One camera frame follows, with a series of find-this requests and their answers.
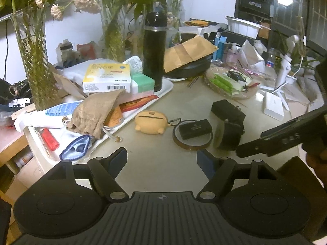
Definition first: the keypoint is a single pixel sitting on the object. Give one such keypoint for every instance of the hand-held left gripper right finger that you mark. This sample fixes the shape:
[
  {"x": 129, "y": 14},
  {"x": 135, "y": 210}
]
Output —
[{"x": 204, "y": 162}]

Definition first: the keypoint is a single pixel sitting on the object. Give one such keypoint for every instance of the white power bank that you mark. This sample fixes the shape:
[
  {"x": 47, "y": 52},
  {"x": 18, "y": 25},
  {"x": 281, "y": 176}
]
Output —
[{"x": 273, "y": 106}]

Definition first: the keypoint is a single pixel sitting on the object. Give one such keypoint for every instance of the white takeaway bowl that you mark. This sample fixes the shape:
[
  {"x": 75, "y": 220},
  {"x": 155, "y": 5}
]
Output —
[{"x": 242, "y": 28}]

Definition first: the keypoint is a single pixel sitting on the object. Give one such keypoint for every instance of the brown paper envelope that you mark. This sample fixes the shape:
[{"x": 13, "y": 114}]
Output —
[{"x": 186, "y": 52}]

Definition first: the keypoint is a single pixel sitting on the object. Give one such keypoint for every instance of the clear white wrapper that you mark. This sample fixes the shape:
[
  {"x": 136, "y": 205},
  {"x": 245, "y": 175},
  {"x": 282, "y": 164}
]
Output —
[{"x": 132, "y": 63}]

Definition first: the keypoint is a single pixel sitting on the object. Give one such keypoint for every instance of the black power adapter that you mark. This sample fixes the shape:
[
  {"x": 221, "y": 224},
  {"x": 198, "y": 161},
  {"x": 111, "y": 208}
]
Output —
[{"x": 224, "y": 109}]

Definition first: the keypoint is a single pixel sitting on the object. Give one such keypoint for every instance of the clear glass plate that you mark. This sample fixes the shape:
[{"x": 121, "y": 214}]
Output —
[{"x": 245, "y": 95}]

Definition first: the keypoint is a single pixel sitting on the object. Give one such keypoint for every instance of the green tissue pack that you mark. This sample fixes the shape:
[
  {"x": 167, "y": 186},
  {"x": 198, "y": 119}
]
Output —
[{"x": 143, "y": 83}]

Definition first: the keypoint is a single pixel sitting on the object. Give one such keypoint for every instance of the white round plate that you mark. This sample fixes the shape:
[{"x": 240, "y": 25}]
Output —
[{"x": 176, "y": 78}]

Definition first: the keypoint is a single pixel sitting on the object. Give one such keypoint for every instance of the black zip case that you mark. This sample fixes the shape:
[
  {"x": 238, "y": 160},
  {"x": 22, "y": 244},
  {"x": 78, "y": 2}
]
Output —
[{"x": 194, "y": 69}]

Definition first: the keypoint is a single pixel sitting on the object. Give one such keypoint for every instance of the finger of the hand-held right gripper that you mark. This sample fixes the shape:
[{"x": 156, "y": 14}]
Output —
[{"x": 250, "y": 149}]

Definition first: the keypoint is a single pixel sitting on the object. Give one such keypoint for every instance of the person's right hand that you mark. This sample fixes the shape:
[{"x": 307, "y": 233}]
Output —
[{"x": 318, "y": 164}]

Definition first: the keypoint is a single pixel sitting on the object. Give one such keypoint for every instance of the small black box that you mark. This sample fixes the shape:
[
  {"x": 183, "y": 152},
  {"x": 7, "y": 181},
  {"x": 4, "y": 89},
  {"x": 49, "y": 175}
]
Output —
[{"x": 195, "y": 129}]

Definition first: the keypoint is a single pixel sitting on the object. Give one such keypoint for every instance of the wooden side table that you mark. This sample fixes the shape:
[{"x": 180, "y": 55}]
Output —
[{"x": 12, "y": 148}]

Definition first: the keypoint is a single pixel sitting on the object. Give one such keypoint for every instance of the green wipes packet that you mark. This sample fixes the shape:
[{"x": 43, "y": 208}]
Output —
[{"x": 224, "y": 84}]

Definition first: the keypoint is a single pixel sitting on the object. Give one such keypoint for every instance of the red flat packet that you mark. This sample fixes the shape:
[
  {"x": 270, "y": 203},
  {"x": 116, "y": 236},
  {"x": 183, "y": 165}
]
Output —
[{"x": 138, "y": 103}]

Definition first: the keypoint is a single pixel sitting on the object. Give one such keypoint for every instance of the round glass vase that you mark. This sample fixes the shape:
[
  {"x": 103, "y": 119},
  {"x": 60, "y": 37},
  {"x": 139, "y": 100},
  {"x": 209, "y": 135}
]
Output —
[{"x": 176, "y": 28}]

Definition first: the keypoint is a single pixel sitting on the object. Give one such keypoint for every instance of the amber tape roll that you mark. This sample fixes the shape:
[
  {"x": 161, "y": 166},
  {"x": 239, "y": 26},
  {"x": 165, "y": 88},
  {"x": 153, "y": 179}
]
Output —
[{"x": 194, "y": 148}]

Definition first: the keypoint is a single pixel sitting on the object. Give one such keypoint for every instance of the white blue printed packet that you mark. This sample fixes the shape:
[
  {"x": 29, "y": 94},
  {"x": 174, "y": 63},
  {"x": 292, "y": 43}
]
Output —
[{"x": 51, "y": 113}]

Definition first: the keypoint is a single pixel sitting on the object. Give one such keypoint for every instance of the pink soap bottle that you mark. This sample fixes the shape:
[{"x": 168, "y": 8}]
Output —
[{"x": 232, "y": 55}]

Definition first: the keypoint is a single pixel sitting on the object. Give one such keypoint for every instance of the yellow animal-shaped case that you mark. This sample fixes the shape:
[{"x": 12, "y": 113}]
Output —
[{"x": 150, "y": 122}]

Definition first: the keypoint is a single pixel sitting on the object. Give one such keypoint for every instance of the black round device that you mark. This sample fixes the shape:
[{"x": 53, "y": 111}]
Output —
[{"x": 10, "y": 89}]

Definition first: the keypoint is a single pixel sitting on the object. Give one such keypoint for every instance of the yellow medicine box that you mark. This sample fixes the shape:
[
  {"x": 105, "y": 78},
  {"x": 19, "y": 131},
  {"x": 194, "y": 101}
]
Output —
[{"x": 107, "y": 77}]

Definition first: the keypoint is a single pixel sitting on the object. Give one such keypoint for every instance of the small clear bottle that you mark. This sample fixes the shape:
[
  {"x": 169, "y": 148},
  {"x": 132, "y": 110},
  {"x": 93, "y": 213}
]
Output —
[{"x": 67, "y": 52}]

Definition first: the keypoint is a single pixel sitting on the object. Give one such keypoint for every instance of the white tripod gimbal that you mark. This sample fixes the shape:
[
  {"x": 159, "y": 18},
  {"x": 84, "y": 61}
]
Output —
[{"x": 283, "y": 66}]

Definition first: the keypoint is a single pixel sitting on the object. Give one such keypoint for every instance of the white tray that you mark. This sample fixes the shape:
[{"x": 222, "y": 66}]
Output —
[{"x": 163, "y": 86}]

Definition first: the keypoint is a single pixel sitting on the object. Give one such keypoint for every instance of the black printed carton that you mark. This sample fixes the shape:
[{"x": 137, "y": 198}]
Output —
[{"x": 236, "y": 76}]

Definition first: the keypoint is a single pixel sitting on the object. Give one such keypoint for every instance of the black rounded block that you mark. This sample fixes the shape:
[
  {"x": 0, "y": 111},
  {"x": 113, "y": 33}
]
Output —
[{"x": 230, "y": 135}]

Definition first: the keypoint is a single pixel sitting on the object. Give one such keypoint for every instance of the black thermos bottle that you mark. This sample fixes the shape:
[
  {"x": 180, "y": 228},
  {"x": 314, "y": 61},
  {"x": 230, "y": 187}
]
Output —
[{"x": 153, "y": 56}]

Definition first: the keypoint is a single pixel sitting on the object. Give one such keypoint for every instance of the pale flower bunch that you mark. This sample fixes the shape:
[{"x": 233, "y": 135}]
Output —
[{"x": 84, "y": 1}]

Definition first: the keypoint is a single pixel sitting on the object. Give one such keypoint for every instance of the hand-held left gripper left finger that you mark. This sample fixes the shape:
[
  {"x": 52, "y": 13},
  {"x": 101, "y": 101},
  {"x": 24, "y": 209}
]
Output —
[{"x": 120, "y": 158}]

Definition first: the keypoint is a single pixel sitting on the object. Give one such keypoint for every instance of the white crumpled bag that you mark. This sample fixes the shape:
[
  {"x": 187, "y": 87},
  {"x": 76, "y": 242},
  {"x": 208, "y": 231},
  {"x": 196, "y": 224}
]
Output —
[{"x": 251, "y": 55}]

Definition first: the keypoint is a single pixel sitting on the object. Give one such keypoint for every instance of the tall ribbed glass vase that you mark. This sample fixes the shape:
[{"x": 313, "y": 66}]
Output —
[{"x": 35, "y": 63}]

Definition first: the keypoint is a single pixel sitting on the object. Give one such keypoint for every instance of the red plastic lighter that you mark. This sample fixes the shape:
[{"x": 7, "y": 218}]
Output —
[{"x": 49, "y": 140}]

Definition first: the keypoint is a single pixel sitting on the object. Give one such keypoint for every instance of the blue face mask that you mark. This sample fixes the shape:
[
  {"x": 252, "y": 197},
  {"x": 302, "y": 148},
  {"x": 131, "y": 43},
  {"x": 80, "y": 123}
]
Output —
[{"x": 69, "y": 153}]

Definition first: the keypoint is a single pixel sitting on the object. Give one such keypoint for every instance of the blue tall carton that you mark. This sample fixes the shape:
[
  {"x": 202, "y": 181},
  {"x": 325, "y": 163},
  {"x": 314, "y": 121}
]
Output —
[{"x": 221, "y": 47}]

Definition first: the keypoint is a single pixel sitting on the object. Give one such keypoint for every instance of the orange sachet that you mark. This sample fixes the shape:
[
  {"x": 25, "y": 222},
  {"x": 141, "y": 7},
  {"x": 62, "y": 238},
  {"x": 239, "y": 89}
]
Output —
[{"x": 115, "y": 117}]

